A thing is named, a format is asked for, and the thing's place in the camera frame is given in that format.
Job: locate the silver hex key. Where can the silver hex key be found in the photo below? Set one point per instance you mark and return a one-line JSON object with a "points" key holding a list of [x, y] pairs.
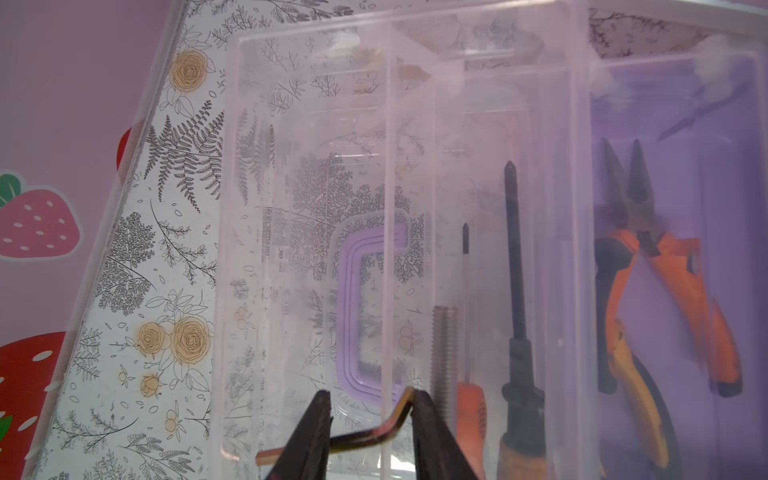
{"points": [[701, 109]]}

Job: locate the yellow handled combination pliers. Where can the yellow handled combination pliers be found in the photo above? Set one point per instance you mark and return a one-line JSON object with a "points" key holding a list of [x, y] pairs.
{"points": [[652, 418]]}

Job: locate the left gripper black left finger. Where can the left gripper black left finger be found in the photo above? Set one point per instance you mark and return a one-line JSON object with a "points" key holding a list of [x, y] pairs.
{"points": [[305, 455]]}

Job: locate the purple plastic tool box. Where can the purple plastic tool box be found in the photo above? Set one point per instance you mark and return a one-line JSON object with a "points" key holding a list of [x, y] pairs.
{"points": [[354, 152]]}

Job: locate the large orange handled screwdriver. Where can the large orange handled screwdriver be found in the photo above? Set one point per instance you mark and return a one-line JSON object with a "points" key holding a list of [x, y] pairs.
{"points": [[522, 449]]}

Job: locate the small orange black screwdriver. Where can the small orange black screwdriver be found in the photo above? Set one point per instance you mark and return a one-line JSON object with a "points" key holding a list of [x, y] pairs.
{"points": [[471, 419]]}

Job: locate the orange handled long-nose pliers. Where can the orange handled long-nose pliers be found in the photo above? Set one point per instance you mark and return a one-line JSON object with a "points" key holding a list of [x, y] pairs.
{"points": [[672, 259]]}

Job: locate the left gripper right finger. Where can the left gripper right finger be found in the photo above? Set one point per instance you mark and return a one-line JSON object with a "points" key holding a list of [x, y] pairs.
{"points": [[437, 454]]}

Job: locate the pink hex key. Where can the pink hex key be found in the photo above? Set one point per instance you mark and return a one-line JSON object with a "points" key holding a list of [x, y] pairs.
{"points": [[382, 433]]}

